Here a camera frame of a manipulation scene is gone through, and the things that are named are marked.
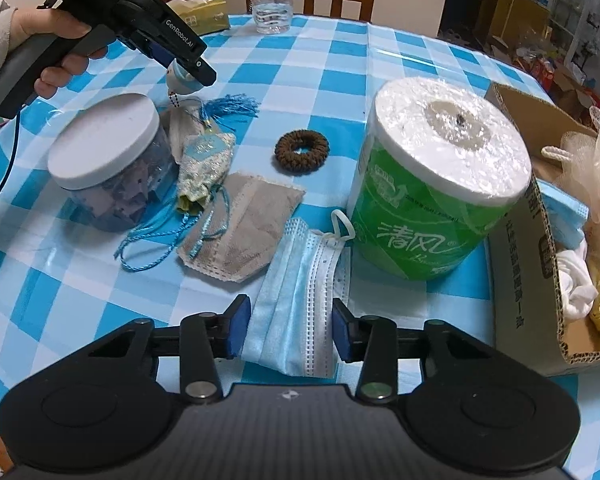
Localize yellow wooden cabinet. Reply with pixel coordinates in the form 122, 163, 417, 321
486, 0, 550, 53

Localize person's left hand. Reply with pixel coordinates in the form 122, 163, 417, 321
8, 9, 108, 99

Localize open cardboard box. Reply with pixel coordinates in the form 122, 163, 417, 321
486, 82, 600, 375

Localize green wrapped toilet paper roll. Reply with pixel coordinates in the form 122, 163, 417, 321
347, 77, 532, 281

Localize white lid plastic jar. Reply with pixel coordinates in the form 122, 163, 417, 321
47, 93, 176, 232

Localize light blue face mask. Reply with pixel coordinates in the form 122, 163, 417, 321
536, 179, 588, 250

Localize brown hair scrunchie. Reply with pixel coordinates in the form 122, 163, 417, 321
274, 129, 329, 174

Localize blue white checkered tablecloth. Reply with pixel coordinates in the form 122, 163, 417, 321
0, 13, 600, 480

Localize yellow tissue pack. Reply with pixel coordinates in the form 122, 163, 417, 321
168, 0, 230, 36

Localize white mesh bath pouf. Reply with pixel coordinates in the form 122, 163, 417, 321
541, 106, 600, 262

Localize round blue doll head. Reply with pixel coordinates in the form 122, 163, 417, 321
166, 60, 202, 96

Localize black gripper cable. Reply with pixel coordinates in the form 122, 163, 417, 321
0, 112, 22, 219

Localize white knotted cloth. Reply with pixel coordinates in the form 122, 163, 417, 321
556, 240, 598, 322

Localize floral sachet with blue tassel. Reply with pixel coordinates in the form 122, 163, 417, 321
114, 93, 260, 273

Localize dark open doorway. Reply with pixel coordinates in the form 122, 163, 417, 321
437, 0, 486, 50

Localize open cardboard boxes on floor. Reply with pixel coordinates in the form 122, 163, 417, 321
509, 49, 600, 126

